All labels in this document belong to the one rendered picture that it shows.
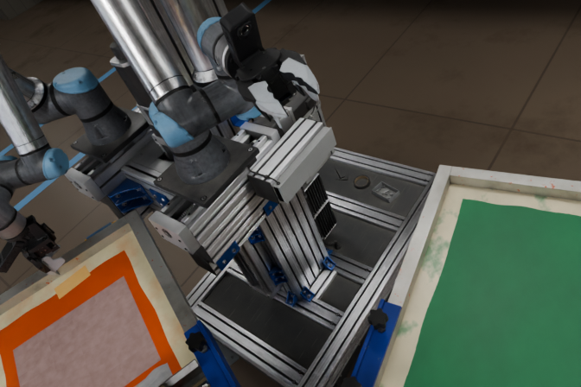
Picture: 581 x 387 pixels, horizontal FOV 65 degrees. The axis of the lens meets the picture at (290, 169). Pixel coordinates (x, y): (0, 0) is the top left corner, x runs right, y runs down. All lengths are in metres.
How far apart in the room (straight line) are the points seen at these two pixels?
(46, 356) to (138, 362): 0.28
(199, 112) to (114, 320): 0.72
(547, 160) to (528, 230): 1.57
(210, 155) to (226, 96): 0.36
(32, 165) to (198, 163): 0.42
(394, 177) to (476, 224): 1.24
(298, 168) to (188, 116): 0.50
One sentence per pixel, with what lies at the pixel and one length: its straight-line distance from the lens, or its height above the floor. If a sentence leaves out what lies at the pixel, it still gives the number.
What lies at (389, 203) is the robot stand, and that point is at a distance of 2.40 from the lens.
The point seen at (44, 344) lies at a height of 1.06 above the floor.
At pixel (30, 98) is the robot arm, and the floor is 1.48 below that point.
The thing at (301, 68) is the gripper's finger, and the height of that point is 1.69.
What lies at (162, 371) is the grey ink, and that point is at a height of 1.03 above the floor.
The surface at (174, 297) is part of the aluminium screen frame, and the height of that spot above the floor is 1.08.
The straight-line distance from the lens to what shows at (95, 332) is 1.40.
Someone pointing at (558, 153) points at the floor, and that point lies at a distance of 2.91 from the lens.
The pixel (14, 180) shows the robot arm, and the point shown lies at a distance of 1.38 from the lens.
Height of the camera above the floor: 2.00
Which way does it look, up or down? 40 degrees down
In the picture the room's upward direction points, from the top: 23 degrees counter-clockwise
